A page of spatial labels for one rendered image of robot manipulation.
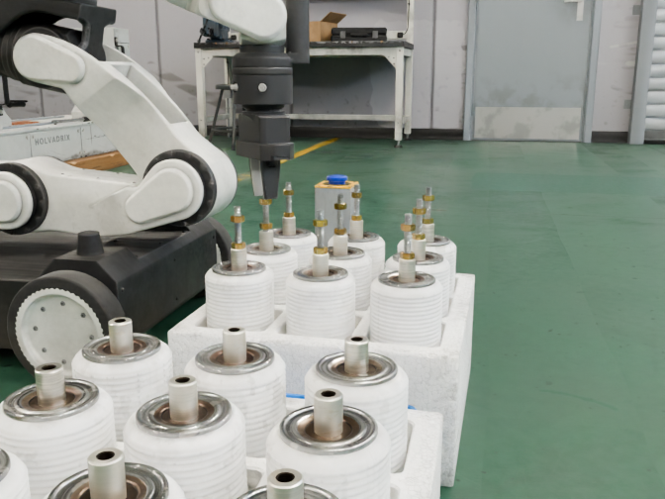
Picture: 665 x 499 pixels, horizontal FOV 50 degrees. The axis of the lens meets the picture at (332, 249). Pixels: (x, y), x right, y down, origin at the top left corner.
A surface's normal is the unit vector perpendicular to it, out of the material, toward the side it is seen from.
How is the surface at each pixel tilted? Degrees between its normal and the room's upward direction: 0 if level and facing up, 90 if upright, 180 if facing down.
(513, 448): 0
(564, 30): 90
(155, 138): 90
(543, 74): 90
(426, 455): 0
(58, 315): 90
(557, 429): 0
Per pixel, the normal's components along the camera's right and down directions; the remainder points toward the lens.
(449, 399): -0.24, 0.23
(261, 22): 0.15, 0.23
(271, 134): 0.51, 0.20
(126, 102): 0.04, 0.56
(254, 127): -0.86, 0.12
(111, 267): 0.70, -0.65
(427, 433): 0.00, -0.97
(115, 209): -0.56, 0.37
